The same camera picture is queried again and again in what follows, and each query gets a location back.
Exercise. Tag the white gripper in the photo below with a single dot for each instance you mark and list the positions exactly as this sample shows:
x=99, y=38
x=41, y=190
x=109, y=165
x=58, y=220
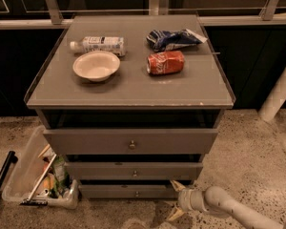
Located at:
x=185, y=199

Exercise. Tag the grey bottom drawer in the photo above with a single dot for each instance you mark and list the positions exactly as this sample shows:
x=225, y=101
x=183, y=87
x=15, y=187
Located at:
x=128, y=191

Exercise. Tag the grey drawer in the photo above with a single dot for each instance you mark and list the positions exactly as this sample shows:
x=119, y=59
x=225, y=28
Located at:
x=130, y=141
x=128, y=191
x=134, y=170

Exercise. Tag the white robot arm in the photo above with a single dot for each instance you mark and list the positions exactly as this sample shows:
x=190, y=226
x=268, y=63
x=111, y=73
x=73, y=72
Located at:
x=215, y=201

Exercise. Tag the grey middle drawer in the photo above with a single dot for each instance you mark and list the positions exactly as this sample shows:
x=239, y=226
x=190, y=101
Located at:
x=134, y=170

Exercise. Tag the grey top drawer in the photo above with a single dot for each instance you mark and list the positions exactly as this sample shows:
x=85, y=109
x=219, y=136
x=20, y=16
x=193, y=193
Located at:
x=130, y=141

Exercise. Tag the grey drawer cabinet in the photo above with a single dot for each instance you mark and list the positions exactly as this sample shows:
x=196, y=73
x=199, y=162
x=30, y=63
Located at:
x=195, y=98

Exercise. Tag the green snack packet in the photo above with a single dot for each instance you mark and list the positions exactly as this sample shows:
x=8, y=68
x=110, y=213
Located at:
x=60, y=173

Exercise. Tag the red soda can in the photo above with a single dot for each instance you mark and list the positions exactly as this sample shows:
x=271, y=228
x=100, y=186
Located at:
x=165, y=63

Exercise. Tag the black squeegee tool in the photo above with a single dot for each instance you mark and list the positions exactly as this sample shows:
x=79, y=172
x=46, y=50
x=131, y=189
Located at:
x=38, y=185

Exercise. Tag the clear plastic bin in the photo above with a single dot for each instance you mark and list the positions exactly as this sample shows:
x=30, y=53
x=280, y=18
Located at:
x=26, y=173

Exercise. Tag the white bowl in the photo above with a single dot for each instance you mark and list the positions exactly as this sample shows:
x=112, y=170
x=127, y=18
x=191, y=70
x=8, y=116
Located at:
x=96, y=66

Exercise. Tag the blue chip bag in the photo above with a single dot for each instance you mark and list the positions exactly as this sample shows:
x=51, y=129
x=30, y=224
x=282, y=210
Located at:
x=162, y=41

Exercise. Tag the white pillar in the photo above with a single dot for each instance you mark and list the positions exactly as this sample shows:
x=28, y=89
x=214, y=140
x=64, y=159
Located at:
x=274, y=100

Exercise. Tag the white plastic bottle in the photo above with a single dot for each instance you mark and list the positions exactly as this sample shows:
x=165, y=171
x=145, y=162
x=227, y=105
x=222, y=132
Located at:
x=114, y=45

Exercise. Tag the black bar on floor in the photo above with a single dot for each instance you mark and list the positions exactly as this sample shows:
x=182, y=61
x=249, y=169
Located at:
x=10, y=159

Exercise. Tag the metal window railing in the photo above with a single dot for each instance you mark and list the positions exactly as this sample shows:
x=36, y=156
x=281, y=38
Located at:
x=20, y=14

